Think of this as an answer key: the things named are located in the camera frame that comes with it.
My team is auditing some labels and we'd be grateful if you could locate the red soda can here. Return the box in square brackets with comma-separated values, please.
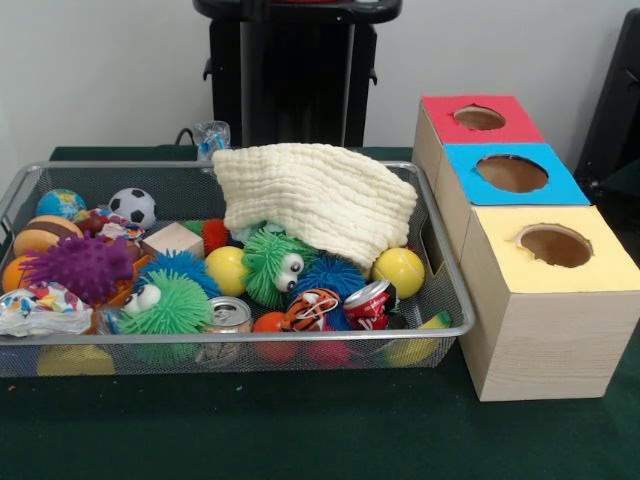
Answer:
[342, 279, 399, 332]

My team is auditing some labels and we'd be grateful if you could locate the cream knitted cloth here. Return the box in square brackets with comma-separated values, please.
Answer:
[212, 143, 420, 271]

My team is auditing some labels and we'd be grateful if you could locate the green spiky ball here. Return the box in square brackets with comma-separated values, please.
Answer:
[242, 227, 321, 309]
[118, 269, 214, 335]

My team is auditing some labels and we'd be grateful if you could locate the purple spiky ball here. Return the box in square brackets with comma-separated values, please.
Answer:
[22, 233, 136, 304]

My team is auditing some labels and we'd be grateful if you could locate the black stand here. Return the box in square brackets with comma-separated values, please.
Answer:
[573, 8, 640, 236]

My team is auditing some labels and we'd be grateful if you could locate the burger toy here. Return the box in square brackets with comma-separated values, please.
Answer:
[13, 214, 84, 259]

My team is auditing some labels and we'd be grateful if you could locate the small soccer ball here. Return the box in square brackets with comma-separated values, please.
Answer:
[108, 187, 157, 230]

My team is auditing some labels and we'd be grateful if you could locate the clear mesh bin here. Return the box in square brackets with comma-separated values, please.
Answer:
[0, 159, 476, 379]

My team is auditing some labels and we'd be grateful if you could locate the wooden cube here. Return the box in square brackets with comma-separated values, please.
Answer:
[141, 222, 205, 260]

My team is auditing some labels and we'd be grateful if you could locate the yellow ball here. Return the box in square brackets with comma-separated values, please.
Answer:
[371, 247, 426, 300]

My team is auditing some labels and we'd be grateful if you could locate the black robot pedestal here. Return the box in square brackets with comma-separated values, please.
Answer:
[192, 0, 404, 147]

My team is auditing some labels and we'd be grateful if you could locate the globe ball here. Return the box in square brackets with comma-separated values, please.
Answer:
[35, 188, 87, 220]

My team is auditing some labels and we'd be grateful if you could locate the wooden box with three holes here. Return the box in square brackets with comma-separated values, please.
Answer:
[412, 94, 640, 402]

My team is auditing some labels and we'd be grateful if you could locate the clear plastic bottle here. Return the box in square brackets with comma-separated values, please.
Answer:
[193, 121, 231, 162]

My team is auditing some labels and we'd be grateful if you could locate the dark green side tablecloth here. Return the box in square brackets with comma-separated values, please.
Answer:
[599, 158, 640, 195]

